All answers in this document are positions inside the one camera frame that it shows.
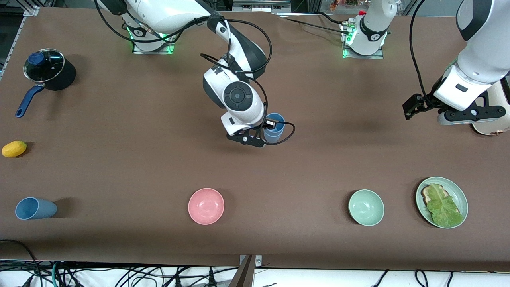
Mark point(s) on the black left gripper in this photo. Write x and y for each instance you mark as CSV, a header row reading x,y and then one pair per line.
x,y
426,101

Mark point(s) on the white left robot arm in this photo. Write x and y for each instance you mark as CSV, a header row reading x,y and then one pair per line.
x,y
478,59

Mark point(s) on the cream toaster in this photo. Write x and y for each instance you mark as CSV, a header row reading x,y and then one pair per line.
x,y
498,119

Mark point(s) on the toast slice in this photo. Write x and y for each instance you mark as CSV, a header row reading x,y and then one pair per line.
x,y
429,193

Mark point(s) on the green plate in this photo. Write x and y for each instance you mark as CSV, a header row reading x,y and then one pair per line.
x,y
458,195

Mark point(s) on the pink bowl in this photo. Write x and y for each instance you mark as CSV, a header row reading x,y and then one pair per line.
x,y
206,206

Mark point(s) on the green lettuce leaf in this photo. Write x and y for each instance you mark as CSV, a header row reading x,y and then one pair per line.
x,y
444,209

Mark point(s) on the green bowl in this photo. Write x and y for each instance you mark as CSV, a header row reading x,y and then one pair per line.
x,y
366,207

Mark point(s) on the dark slanted beam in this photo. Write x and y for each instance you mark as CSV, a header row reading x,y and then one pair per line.
x,y
243,275

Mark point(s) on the glass pot lid blue knob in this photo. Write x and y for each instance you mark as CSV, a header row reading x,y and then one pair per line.
x,y
48,65

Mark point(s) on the yellow mango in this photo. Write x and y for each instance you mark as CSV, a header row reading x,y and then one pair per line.
x,y
14,148

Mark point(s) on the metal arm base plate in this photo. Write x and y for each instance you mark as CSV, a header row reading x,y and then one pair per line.
x,y
378,56
137,50

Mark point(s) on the metal table bracket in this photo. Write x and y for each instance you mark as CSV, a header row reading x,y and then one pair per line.
x,y
258,261

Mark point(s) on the aluminium frame profile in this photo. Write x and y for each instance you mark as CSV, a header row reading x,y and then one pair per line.
x,y
30,8

